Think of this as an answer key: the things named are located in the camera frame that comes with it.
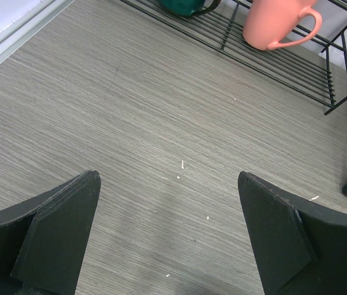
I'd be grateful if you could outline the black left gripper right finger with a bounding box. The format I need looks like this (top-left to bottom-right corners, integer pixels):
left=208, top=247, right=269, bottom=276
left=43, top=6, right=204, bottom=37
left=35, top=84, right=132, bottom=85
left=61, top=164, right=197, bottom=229
left=237, top=171, right=347, bottom=294

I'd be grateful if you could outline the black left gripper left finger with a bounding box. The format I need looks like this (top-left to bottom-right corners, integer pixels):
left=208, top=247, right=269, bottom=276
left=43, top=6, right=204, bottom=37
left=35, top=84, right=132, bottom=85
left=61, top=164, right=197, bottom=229
left=0, top=170, right=101, bottom=294

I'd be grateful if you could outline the pink mug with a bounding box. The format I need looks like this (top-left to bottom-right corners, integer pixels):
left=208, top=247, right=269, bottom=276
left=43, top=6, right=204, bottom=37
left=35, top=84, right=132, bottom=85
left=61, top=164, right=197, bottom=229
left=242, top=0, right=322, bottom=50

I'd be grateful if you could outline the dark green mug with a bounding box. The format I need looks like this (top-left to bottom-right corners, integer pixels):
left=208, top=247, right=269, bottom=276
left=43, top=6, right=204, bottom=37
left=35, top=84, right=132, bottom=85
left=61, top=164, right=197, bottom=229
left=158, top=0, right=221, bottom=17

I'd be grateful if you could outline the black wire rack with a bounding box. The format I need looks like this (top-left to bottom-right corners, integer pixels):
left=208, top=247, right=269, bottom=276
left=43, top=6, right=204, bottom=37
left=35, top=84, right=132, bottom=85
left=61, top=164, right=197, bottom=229
left=126, top=1, right=347, bottom=114

